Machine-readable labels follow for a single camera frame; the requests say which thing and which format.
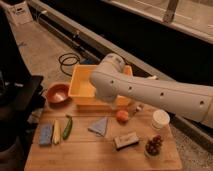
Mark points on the yellow banana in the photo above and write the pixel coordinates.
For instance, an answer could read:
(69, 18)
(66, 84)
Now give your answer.
(56, 133)

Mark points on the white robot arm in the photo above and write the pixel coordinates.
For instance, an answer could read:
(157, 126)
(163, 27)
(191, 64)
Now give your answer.
(194, 102)

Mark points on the yellow plastic tray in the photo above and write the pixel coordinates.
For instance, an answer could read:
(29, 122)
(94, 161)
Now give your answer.
(83, 92)

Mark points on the orange fruit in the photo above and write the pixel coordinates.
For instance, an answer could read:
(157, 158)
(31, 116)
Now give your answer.
(122, 116)

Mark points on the small spice bottle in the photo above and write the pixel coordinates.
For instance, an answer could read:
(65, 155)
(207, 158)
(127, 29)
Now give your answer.
(134, 108)

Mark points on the blue folded cloth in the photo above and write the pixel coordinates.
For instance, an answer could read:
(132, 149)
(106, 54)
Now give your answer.
(99, 127)

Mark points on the red bowl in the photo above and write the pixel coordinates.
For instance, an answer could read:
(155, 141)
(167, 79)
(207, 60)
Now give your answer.
(57, 93)

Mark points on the dark rectangular block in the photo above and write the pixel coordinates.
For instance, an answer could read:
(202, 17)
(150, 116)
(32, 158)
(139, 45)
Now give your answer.
(126, 140)

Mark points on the green cucumber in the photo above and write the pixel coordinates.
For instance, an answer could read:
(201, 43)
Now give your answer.
(68, 127)

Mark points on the white cup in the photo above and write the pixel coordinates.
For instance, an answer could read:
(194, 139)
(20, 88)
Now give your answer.
(160, 119)

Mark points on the wooden table board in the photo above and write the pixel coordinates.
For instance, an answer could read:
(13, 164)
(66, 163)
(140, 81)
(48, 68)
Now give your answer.
(85, 150)

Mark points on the blue sponge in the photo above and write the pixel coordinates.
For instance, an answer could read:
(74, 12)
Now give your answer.
(45, 137)

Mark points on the bowl of dark grapes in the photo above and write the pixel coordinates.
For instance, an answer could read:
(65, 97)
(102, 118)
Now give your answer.
(153, 146)

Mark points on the black cart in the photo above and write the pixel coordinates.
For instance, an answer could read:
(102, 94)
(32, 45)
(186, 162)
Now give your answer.
(14, 143)

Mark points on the white box with label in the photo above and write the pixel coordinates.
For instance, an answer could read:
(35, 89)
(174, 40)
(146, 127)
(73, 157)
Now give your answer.
(19, 13)

